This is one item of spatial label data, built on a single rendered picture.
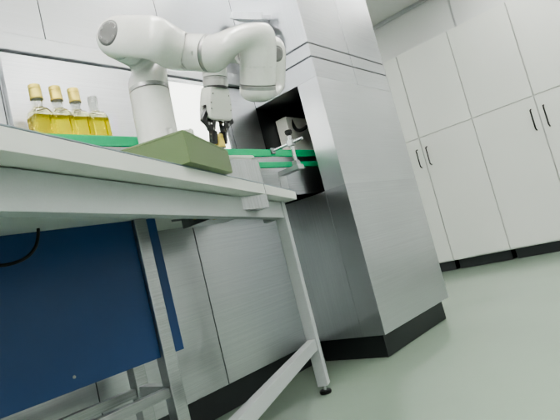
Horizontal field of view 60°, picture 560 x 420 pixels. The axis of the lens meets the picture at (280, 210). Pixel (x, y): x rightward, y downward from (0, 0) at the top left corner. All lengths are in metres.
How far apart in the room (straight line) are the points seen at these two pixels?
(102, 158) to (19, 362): 0.60
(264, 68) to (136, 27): 0.29
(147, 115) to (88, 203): 0.41
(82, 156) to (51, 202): 0.08
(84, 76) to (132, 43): 0.71
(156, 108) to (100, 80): 0.71
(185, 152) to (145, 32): 0.28
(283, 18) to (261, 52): 1.24
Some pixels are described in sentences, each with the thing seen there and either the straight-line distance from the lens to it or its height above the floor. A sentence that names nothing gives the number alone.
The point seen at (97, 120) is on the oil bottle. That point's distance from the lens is 1.61.
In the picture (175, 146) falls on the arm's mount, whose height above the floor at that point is 0.79.
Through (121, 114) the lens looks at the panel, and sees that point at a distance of 1.86.
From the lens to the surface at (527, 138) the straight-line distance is 4.65.
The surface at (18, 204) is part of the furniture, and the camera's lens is 0.72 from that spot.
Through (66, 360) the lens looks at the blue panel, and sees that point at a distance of 1.30.
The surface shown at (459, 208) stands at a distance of 4.82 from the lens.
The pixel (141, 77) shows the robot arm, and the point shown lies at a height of 1.00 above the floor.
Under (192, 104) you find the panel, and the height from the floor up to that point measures 1.21.
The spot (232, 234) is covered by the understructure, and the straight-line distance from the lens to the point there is 2.05.
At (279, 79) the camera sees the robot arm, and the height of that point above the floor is 0.94.
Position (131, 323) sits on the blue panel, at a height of 0.44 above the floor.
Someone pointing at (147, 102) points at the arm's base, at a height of 0.93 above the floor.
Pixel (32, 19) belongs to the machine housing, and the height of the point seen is 1.47.
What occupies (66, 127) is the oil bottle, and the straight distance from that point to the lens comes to 1.56.
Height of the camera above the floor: 0.51
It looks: 5 degrees up
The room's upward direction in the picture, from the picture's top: 14 degrees counter-clockwise
